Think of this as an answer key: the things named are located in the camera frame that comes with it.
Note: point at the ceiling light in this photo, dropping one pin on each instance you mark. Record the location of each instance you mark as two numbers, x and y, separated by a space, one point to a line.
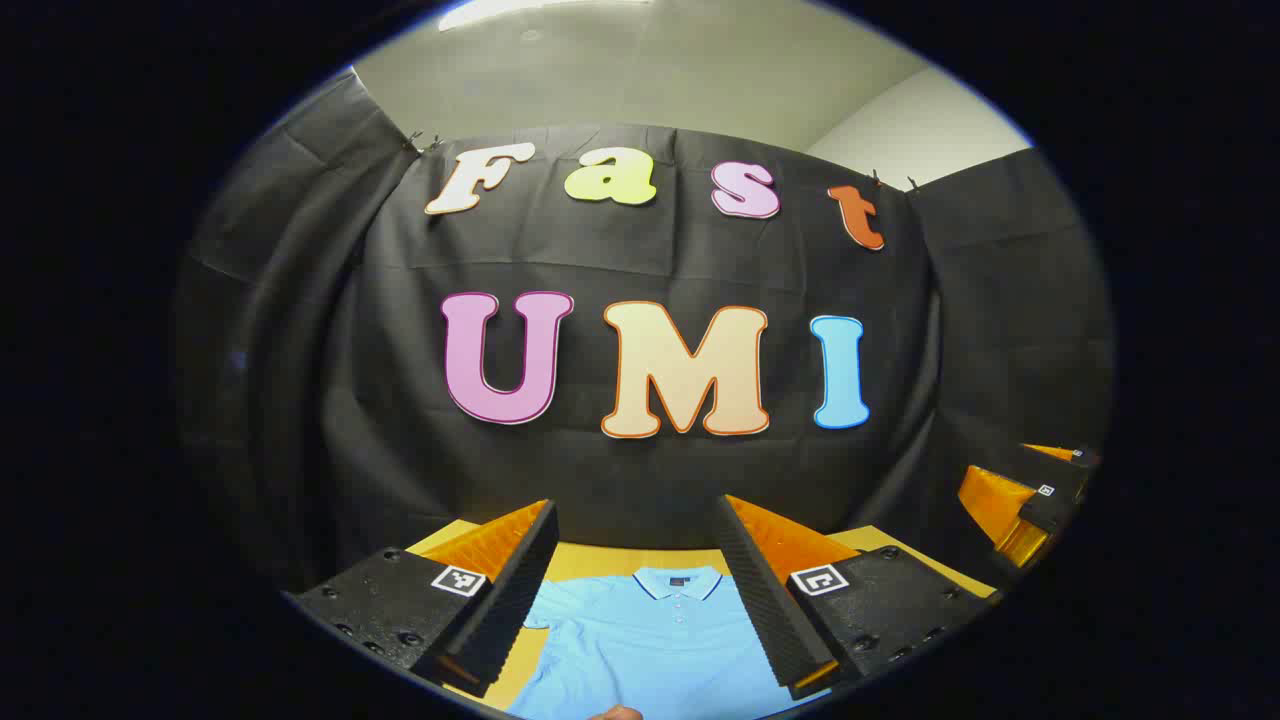
500 12

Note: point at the light blue T-shirt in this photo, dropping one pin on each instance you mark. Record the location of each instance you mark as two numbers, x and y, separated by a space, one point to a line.
650 650

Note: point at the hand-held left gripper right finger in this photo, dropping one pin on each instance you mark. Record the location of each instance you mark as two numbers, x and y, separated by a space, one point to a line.
765 600

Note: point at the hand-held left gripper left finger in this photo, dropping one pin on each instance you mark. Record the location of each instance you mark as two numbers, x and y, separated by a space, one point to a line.
515 600

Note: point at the black backdrop cloth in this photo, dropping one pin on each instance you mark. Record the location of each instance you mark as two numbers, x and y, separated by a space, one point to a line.
620 260

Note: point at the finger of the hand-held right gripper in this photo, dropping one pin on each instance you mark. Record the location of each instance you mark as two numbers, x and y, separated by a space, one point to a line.
1050 510
1085 460

